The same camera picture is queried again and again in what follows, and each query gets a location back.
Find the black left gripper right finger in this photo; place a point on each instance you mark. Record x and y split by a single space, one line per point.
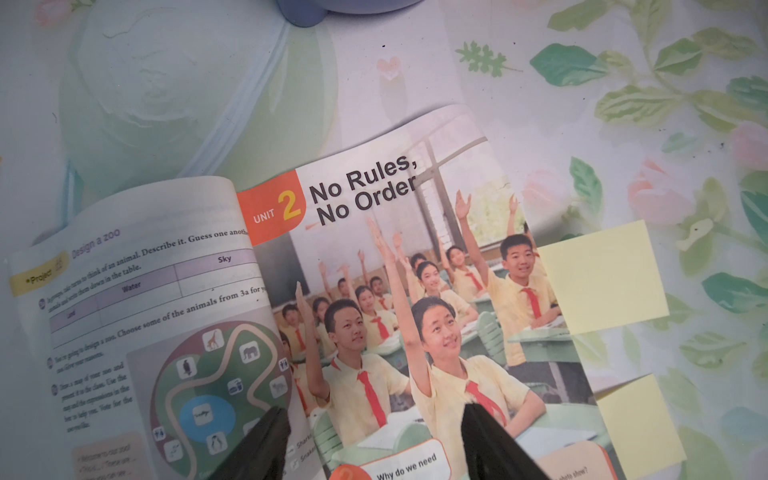
490 452

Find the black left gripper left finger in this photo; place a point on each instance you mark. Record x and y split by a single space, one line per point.
261 454

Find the English textbook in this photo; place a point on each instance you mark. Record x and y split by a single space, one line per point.
151 318

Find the yellow sticky note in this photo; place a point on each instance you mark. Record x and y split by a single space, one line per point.
606 279
637 419

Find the floral table mat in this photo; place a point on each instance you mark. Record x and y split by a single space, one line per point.
595 114

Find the purple trash bin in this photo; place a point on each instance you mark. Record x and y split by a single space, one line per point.
308 13

